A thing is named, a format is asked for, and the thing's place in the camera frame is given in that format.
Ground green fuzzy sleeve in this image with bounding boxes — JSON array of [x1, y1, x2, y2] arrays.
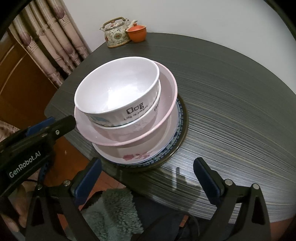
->
[[82, 188, 144, 240]]

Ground white bowl rabbit print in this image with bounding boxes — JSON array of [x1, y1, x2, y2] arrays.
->
[[91, 88, 161, 130]]

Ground white plate pink flowers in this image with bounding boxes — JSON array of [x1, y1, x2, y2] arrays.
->
[[93, 99, 182, 165]]

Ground white bowl dog print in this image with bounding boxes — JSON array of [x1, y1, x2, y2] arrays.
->
[[74, 57, 160, 128]]

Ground floral ceramic teapot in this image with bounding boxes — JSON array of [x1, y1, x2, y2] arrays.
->
[[100, 17, 137, 48]]

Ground large blue floral plate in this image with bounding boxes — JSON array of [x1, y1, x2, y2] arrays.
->
[[115, 93, 190, 171]]

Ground beige patterned curtain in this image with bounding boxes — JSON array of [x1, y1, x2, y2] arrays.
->
[[9, 1, 89, 87]]

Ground large pink bowl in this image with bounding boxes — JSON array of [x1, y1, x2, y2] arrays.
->
[[74, 62, 178, 148]]

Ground orange teacup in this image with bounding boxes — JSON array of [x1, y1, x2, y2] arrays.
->
[[126, 24, 147, 43]]

